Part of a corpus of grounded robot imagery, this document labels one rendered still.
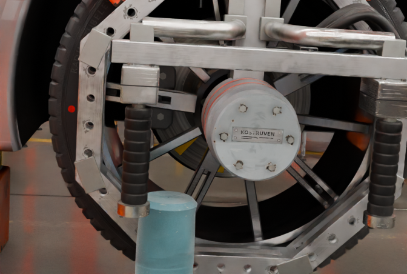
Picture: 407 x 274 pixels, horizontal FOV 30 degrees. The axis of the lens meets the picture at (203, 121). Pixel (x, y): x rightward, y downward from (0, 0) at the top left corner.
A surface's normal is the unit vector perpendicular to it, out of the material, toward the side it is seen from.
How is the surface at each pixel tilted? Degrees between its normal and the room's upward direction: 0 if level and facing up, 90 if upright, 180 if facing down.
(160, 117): 90
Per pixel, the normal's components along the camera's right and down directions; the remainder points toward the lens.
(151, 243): -0.48, 0.08
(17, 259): 0.07, -0.98
